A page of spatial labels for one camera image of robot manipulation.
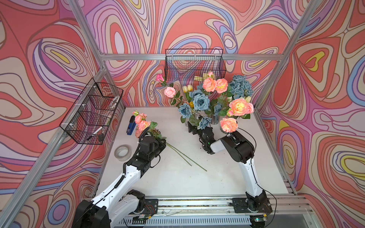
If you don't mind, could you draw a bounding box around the pink rose stem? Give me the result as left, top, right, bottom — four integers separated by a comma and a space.
132, 110, 193, 167
134, 129, 208, 173

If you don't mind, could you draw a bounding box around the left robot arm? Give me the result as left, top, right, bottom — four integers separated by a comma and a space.
72, 127, 166, 228

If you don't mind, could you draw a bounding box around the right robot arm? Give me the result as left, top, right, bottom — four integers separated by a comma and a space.
187, 123, 273, 214

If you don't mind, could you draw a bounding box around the white tape roll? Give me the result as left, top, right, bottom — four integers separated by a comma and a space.
114, 145, 132, 162

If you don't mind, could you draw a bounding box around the blue rose bouquet left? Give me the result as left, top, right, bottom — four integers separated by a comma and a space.
172, 85, 222, 133

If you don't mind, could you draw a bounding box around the blue rose bouquet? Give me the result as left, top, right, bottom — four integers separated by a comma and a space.
229, 75, 253, 99
172, 85, 222, 133

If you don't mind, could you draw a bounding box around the blue stapler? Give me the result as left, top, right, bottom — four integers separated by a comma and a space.
126, 116, 136, 135

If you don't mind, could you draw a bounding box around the pink rose bunch right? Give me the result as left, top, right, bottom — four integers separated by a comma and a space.
219, 98, 254, 133

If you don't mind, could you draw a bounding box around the pink rose bunch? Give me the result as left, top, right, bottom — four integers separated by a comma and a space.
202, 71, 228, 94
219, 98, 254, 133

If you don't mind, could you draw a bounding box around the pink rose bunch centre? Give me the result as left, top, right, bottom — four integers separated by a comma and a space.
202, 71, 228, 94

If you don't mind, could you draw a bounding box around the blue rose bouquet right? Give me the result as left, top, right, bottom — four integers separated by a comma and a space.
229, 75, 253, 99

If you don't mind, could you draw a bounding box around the yellow sponge in basket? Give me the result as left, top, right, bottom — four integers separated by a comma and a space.
194, 73, 210, 81

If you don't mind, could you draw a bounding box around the black wire basket left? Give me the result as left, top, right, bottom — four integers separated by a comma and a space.
60, 79, 124, 145

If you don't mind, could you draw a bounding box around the black wire basket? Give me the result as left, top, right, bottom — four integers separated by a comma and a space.
60, 79, 124, 145
164, 47, 226, 85

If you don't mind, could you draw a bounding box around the black wire basket back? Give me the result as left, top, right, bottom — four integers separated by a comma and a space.
164, 47, 226, 85

